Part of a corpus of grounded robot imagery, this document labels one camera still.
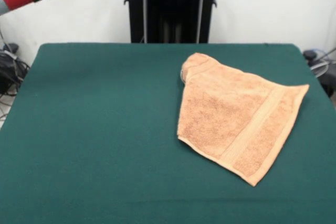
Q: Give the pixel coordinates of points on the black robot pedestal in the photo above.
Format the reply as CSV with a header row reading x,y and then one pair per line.
x,y
170,9

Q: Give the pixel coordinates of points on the dark green table cloth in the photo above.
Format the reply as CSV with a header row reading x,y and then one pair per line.
x,y
78,155

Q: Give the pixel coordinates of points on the tan terry towel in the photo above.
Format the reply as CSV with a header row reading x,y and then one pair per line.
x,y
231,119

